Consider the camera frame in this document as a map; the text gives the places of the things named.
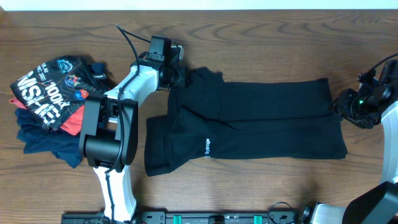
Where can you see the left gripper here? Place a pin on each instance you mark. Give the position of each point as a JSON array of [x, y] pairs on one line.
[[183, 78]]

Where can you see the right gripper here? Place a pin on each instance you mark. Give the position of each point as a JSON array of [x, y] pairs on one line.
[[342, 104]]

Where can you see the black t-shirt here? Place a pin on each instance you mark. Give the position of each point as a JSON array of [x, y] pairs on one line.
[[212, 118]]

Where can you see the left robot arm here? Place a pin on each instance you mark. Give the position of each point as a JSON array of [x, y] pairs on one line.
[[109, 132]]

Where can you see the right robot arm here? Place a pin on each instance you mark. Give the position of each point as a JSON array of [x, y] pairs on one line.
[[379, 204]]

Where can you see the red folded shirt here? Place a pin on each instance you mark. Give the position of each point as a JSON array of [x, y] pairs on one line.
[[74, 121]]

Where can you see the navy blue folded shirt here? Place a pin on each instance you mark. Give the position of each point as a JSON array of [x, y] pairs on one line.
[[62, 145]]

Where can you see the black mounting rail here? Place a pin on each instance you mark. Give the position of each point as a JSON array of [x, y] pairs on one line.
[[281, 217]]

